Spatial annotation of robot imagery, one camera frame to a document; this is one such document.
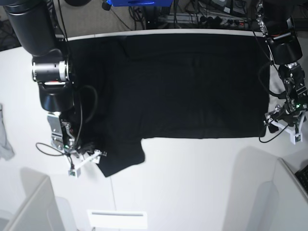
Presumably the white cable slot plate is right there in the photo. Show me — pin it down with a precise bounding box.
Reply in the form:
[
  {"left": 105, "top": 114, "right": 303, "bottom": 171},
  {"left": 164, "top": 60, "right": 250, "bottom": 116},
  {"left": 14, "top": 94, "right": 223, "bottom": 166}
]
[{"left": 87, "top": 210, "right": 148, "bottom": 229}]

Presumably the white partition right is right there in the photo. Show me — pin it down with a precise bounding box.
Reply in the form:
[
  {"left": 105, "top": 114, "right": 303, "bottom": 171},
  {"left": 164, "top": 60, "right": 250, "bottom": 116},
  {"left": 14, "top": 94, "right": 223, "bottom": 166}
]
[{"left": 246, "top": 158, "right": 308, "bottom": 231}]

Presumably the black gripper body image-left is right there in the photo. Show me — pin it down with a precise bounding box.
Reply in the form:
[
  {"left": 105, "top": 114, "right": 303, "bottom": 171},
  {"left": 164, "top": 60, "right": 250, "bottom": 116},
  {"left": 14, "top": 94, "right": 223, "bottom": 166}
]
[{"left": 72, "top": 142, "right": 95, "bottom": 158}]

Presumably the black robot arm image-left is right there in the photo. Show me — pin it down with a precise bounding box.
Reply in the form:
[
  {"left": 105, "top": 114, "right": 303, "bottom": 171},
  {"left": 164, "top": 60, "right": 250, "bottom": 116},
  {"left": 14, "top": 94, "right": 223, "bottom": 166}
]
[{"left": 0, "top": 0, "right": 95, "bottom": 158}]

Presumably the black keyboard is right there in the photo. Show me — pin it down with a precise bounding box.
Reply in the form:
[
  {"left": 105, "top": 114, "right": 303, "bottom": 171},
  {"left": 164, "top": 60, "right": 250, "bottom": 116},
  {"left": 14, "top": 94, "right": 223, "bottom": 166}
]
[{"left": 295, "top": 166, "right": 308, "bottom": 193}]

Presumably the white wrist camera mount image-right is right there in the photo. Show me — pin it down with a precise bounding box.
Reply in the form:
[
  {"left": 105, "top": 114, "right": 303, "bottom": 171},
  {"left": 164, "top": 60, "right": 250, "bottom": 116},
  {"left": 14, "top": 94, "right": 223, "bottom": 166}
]
[{"left": 264, "top": 111, "right": 304, "bottom": 145}]

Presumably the black T-shirt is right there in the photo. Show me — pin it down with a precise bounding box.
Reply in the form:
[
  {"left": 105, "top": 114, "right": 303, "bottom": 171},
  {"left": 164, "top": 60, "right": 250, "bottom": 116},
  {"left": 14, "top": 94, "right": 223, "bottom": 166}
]
[{"left": 69, "top": 34, "right": 270, "bottom": 177}]

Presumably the grey cloth at table edge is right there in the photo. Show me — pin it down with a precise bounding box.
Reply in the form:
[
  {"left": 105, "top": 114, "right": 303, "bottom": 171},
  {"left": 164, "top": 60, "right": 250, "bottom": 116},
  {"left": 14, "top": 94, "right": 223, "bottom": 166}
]
[{"left": 0, "top": 104, "right": 15, "bottom": 161}]

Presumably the blue box with oval logo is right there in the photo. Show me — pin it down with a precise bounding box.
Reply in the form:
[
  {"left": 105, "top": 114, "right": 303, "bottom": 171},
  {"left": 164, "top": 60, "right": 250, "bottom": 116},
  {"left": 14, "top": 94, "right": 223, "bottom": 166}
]
[{"left": 107, "top": 0, "right": 173, "bottom": 7}]

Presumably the white partition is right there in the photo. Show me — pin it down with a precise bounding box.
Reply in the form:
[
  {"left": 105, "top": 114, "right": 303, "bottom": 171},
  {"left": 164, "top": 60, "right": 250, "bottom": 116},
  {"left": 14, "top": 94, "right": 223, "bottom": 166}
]
[
  {"left": 246, "top": 158, "right": 308, "bottom": 231},
  {"left": 0, "top": 167, "right": 77, "bottom": 231}
]

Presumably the white partition left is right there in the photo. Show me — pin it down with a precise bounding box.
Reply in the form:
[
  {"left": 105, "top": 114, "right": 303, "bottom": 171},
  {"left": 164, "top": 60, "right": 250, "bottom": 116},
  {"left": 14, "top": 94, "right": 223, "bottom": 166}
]
[{"left": 0, "top": 167, "right": 77, "bottom": 231}]

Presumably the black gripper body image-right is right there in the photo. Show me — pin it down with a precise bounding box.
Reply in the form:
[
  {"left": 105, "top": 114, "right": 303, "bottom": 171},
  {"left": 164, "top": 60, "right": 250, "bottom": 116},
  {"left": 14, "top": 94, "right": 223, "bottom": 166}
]
[{"left": 273, "top": 108, "right": 306, "bottom": 127}]

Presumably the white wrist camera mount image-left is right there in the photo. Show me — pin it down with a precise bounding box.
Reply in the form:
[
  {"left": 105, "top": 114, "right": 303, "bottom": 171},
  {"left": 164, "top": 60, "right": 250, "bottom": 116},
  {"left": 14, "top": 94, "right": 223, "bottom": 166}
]
[{"left": 64, "top": 149, "right": 107, "bottom": 178}]

